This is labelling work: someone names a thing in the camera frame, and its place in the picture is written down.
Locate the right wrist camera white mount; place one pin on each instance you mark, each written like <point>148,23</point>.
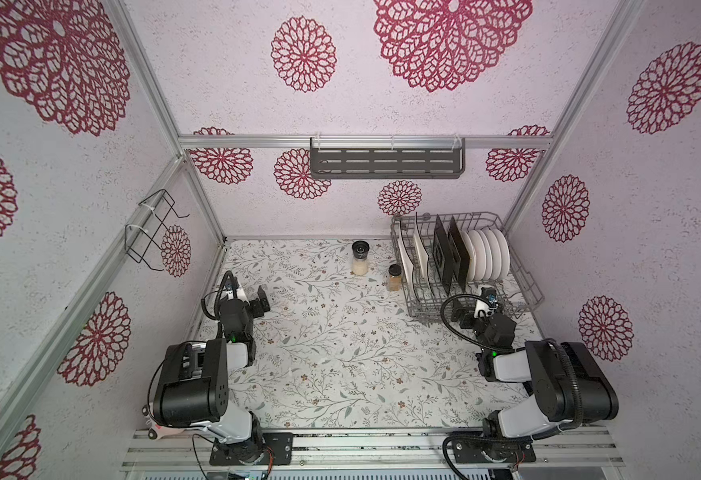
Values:
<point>486,303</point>

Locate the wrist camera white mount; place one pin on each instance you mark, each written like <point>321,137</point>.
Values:
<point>240,294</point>
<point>486,303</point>

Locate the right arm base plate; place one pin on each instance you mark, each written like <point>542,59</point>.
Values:
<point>491,450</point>

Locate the salt grinder black lid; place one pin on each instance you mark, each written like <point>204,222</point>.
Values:
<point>360,263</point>

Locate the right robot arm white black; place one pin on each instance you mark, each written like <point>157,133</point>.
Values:
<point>566,388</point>

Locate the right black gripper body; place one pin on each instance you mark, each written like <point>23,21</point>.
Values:
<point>493,313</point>

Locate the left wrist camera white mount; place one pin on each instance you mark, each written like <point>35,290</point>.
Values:
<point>240,294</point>

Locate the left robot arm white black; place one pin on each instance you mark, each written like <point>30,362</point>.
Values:
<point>190,390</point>

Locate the grey wire dish rack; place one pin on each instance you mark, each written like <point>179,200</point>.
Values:
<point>518,293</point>

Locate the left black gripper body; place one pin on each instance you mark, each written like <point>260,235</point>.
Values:
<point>257,303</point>

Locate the aluminium front rail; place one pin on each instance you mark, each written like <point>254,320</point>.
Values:
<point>307,450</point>

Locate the black wire wall holder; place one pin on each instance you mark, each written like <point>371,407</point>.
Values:
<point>158,242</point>

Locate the grey wall shelf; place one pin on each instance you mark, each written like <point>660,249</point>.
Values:
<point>386,163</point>

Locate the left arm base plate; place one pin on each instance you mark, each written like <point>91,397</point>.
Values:
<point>262,450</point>

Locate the small amber spice jar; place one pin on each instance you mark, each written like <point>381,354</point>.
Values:
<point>394,282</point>

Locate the black square plate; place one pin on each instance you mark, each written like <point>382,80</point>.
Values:
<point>443,258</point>
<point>459,254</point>

